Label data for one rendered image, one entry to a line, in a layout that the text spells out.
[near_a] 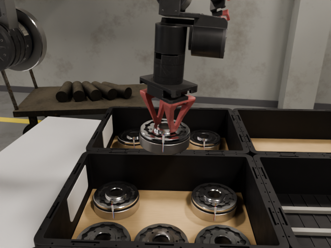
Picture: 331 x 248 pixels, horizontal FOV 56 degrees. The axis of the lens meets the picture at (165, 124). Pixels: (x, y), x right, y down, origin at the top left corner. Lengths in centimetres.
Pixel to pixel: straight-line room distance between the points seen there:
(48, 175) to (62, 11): 303
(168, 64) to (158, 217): 34
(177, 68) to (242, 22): 302
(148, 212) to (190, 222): 10
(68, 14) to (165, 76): 343
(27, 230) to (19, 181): 25
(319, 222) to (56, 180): 78
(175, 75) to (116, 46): 324
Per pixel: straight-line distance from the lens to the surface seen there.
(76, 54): 401
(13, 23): 104
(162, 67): 57
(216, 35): 55
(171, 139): 60
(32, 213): 100
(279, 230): 57
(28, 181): 114
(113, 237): 62
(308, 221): 77
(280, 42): 364
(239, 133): 86
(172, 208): 74
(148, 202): 75
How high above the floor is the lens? 129
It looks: 24 degrees down
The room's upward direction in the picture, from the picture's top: straight up
